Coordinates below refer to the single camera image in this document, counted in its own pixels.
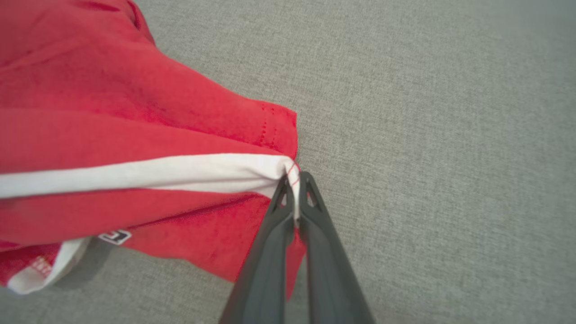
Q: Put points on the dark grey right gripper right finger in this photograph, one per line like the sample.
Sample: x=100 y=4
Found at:
x=326 y=270

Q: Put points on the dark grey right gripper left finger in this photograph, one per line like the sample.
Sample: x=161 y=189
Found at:
x=265 y=270

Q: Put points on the red garment with white stripe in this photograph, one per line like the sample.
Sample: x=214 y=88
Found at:
x=112 y=112

